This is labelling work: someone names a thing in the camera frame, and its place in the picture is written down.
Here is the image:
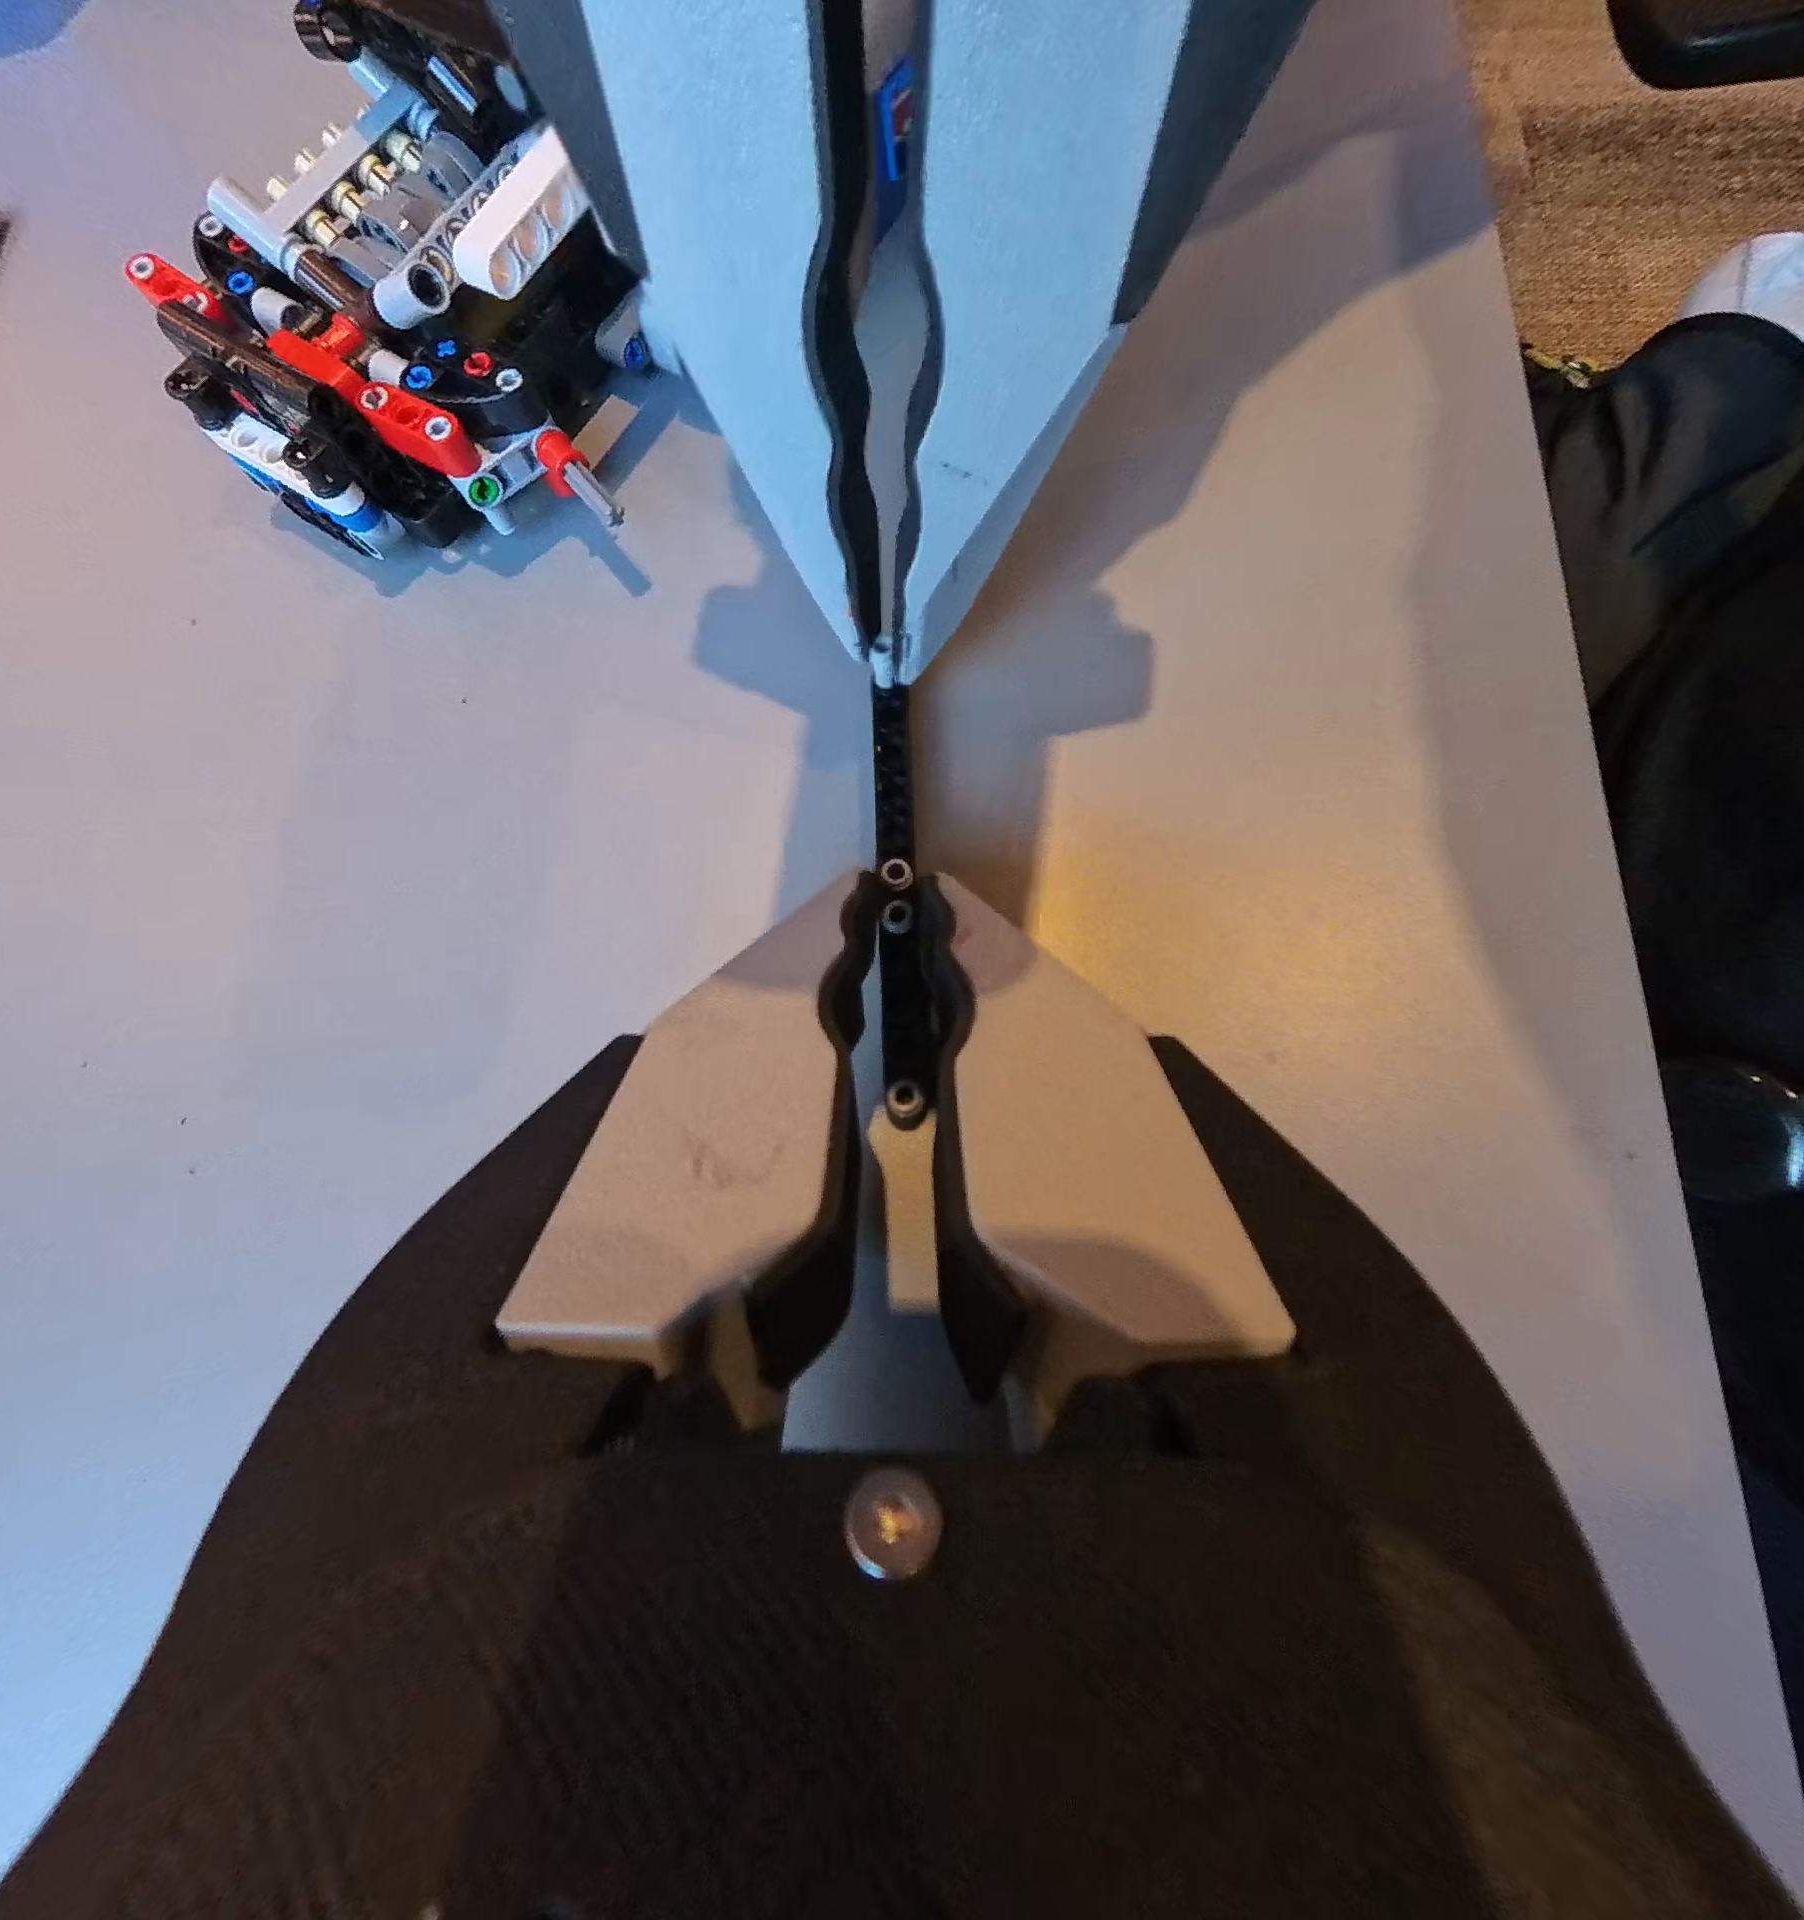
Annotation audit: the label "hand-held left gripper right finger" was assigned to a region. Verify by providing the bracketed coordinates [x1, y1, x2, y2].
[928, 870, 1305, 1406]

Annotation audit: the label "black chair base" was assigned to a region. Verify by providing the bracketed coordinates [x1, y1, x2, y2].
[1608, 0, 1804, 98]

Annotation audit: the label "person's legs in dark pants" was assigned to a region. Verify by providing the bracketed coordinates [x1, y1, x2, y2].
[1524, 310, 1804, 1920]

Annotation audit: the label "long black toy beam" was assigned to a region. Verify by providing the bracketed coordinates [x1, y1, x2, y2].
[866, 660, 941, 1130]

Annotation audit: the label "toy brick car model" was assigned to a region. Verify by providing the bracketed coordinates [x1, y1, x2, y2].
[125, 0, 653, 560]

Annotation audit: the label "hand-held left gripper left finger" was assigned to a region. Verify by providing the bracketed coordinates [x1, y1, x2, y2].
[495, 870, 879, 1428]

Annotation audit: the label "white shoe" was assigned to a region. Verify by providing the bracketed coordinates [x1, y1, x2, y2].
[1678, 229, 1804, 362]

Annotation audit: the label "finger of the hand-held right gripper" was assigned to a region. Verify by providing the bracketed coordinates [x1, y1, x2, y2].
[894, 0, 1189, 682]
[578, 0, 869, 660]

